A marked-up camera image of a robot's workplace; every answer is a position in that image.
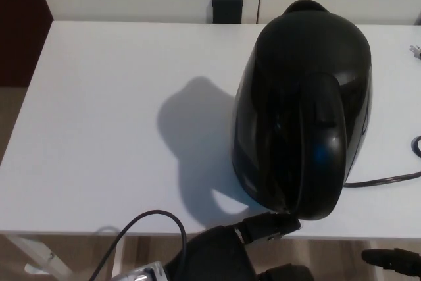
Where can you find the black electric kettle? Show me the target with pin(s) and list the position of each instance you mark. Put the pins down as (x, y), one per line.
(296, 96)

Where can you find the dark maroon panel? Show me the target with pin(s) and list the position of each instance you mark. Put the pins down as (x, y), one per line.
(19, 31)

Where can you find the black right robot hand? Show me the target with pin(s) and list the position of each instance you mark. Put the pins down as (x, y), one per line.
(394, 261)

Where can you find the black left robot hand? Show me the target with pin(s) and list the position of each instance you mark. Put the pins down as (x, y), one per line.
(210, 254)

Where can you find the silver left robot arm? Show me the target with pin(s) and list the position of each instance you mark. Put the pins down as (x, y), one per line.
(141, 272)

